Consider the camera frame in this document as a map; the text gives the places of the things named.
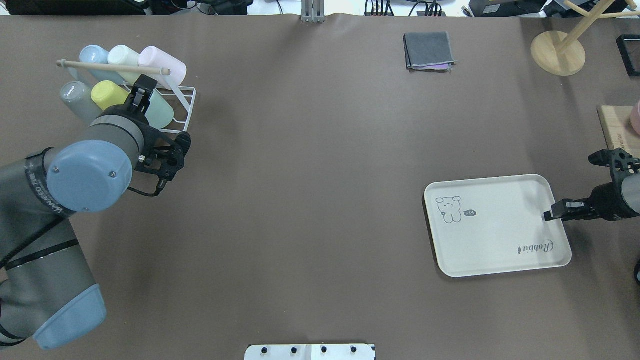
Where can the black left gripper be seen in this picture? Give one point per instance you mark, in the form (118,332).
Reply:
(138,114)

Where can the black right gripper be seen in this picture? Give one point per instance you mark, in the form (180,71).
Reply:
(606,200)

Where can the green plastic cup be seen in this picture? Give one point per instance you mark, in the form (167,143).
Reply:
(160,113)

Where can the cream rabbit print tray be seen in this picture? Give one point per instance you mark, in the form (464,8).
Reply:
(484,226)

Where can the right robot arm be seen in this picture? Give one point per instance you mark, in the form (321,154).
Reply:
(613,201)

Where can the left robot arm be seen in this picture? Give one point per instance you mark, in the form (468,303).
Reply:
(50,294)

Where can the pink plastic cup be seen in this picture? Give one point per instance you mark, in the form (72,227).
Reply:
(154,57)

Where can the cream white plastic cup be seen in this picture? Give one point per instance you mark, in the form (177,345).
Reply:
(122,55)

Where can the yellow plastic cup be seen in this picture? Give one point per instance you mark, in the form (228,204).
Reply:
(106,94)

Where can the blue plastic cup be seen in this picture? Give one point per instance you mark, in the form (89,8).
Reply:
(95,54)

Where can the grey plastic cup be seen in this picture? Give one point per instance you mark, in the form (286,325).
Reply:
(76,96)

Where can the black wine glass rack tray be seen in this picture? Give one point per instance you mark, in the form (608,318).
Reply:
(629,48)

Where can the wooden cutting board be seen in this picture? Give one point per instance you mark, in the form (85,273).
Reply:
(617,130)

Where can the pink bowl with ice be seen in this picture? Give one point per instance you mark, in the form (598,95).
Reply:
(635,117)

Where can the wooden mug tree stand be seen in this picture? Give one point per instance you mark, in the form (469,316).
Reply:
(561,53)

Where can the folded grey cloth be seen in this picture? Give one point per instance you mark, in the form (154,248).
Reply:
(428,51)

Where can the white wire cup rack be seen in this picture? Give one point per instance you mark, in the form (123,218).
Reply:
(181,98)

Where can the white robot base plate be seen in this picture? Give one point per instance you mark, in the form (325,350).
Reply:
(319,351)

